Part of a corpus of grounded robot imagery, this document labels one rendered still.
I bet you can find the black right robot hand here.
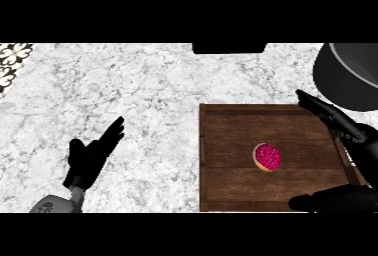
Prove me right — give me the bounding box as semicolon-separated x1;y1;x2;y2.
286;88;378;214

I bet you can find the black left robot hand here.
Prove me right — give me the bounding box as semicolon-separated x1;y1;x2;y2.
62;115;127;192

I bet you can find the black and white patterned tile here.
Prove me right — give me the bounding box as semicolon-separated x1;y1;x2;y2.
0;43;35;96

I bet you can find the brown wooden tray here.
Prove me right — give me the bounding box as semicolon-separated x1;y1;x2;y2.
197;102;370;213

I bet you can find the dark grey pot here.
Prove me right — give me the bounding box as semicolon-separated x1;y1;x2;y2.
311;43;378;113

